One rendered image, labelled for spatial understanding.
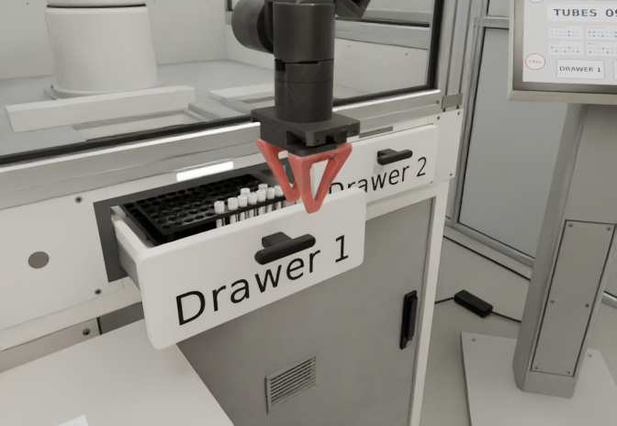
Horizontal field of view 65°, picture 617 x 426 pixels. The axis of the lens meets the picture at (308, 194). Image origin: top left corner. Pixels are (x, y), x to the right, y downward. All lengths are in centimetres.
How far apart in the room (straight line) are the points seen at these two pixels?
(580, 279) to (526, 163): 92
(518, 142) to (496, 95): 23
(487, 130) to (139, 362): 201
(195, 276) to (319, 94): 22
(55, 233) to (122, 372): 18
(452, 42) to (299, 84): 53
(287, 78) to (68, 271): 36
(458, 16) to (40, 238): 74
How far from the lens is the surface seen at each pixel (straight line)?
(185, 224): 60
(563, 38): 123
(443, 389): 169
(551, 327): 156
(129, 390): 60
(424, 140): 91
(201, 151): 66
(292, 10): 44
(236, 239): 52
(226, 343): 84
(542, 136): 225
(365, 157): 81
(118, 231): 63
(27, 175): 60
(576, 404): 173
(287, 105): 46
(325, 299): 93
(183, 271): 51
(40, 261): 64
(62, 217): 63
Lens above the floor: 117
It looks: 23 degrees down
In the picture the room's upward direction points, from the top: straight up
